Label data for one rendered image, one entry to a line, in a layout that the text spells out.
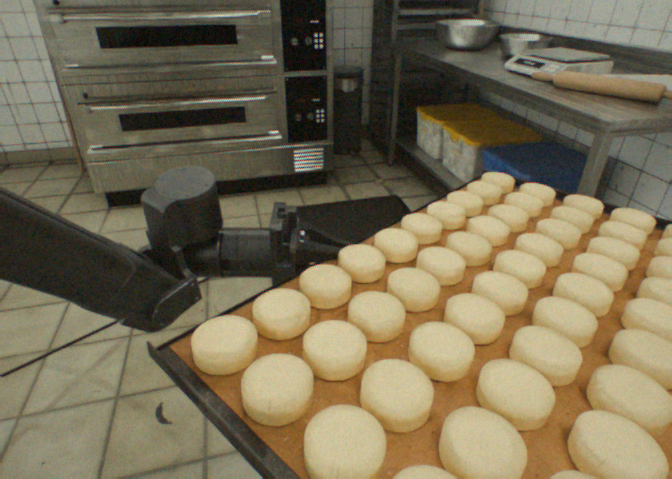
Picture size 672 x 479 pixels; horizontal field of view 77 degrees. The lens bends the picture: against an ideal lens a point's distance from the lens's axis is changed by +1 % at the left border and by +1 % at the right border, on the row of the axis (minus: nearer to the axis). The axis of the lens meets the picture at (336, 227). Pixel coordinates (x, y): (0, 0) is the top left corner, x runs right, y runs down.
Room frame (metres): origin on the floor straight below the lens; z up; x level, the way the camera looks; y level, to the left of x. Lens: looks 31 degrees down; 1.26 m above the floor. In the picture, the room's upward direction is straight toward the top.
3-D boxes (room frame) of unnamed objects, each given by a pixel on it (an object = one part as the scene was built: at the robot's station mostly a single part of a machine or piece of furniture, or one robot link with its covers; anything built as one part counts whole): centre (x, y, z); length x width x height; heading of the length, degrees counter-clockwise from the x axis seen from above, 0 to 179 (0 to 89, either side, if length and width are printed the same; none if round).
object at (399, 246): (0.41, -0.07, 0.99); 0.05 x 0.05 x 0.02
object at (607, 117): (2.28, -0.95, 0.49); 1.90 x 0.72 x 0.98; 14
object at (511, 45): (2.45, -1.01, 0.93); 0.27 x 0.27 x 0.10
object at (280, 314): (0.28, 0.05, 1.00); 0.05 x 0.05 x 0.02
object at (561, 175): (1.99, -1.02, 0.36); 0.47 x 0.38 x 0.26; 106
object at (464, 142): (2.42, -0.91, 0.36); 0.47 x 0.38 x 0.26; 104
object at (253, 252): (0.40, 0.09, 0.99); 0.07 x 0.07 x 0.10; 2
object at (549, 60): (2.00, -0.99, 0.92); 0.32 x 0.30 x 0.09; 111
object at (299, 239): (0.40, 0.02, 0.97); 0.09 x 0.07 x 0.07; 92
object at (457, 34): (2.80, -0.79, 0.95); 0.39 x 0.39 x 0.14
